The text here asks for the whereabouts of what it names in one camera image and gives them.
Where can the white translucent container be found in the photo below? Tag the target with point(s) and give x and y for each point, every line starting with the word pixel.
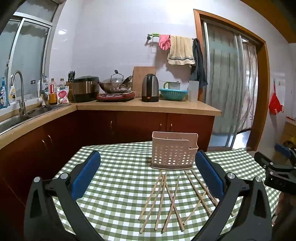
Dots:
pixel 193 91

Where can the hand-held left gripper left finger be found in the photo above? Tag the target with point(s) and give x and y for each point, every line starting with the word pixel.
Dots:
pixel 85 178

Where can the beige striped towel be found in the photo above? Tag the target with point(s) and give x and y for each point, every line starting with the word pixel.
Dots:
pixel 180 49

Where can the white plastic bottle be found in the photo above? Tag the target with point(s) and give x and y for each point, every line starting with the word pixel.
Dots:
pixel 46 86

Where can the white spray bottle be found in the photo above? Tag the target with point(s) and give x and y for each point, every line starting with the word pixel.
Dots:
pixel 12 92

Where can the red hanging bag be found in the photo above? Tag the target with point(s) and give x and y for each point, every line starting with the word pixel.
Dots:
pixel 275 104

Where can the pink perforated utensil basket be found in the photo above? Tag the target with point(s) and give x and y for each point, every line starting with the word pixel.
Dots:
pixel 171 148

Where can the wooden cutting board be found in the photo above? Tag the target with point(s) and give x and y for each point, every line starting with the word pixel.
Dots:
pixel 138 76

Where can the kitchen counter with cabinets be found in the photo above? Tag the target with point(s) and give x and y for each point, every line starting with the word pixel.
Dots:
pixel 148 106

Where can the tall steel faucet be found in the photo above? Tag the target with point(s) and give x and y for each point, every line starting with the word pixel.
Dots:
pixel 22 92

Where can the wooden knife block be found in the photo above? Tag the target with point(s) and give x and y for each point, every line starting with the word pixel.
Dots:
pixel 69 90

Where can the teal plastic colander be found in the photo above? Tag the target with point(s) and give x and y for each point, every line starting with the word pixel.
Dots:
pixel 173 94

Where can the metal towel rail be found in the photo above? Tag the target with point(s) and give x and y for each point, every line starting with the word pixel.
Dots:
pixel 149 38

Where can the dark rice cooker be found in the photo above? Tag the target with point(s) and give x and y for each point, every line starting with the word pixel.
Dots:
pixel 84 90

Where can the wooden door frame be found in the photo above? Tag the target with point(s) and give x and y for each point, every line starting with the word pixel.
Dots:
pixel 263 69

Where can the clear capped bottle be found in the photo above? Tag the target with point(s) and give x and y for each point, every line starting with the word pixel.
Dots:
pixel 62 82

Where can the blue dish soap bottle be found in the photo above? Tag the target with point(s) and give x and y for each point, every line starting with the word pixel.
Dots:
pixel 2 95

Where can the red induction cooker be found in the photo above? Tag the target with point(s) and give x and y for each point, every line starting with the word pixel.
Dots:
pixel 115 96

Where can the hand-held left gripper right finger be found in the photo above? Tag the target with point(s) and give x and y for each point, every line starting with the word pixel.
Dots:
pixel 209 178

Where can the green checked tablecloth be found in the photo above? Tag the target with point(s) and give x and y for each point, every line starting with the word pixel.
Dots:
pixel 120 185

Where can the sliding glass door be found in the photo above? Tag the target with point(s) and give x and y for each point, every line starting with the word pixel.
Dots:
pixel 224 81

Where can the orange oil bottle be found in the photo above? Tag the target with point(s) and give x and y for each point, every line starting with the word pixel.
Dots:
pixel 52 92

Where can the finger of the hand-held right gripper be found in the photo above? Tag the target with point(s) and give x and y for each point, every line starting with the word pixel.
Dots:
pixel 263 160
pixel 282 149

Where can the pink rubber gloves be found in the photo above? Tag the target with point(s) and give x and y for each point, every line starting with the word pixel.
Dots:
pixel 164 42

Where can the dark grey cloth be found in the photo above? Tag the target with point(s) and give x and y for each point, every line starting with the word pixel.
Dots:
pixel 198 67

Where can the set of wooden chopsticks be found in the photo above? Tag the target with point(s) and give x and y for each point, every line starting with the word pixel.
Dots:
pixel 172 201

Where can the steel wok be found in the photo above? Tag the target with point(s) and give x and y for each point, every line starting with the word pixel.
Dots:
pixel 115 87

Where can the tan wooden cabinet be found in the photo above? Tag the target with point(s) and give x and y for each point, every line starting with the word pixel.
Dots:
pixel 289 132

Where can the black steel electric kettle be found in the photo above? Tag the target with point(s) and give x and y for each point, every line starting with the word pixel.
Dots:
pixel 150 88

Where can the wok lid with black knob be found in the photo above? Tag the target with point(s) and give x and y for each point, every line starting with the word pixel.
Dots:
pixel 114 78

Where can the green plastic clip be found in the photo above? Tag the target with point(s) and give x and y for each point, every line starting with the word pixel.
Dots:
pixel 155 35

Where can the steel sink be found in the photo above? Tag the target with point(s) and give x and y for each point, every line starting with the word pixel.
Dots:
pixel 13 120

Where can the sliding window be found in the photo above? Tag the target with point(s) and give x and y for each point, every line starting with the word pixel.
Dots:
pixel 27 53

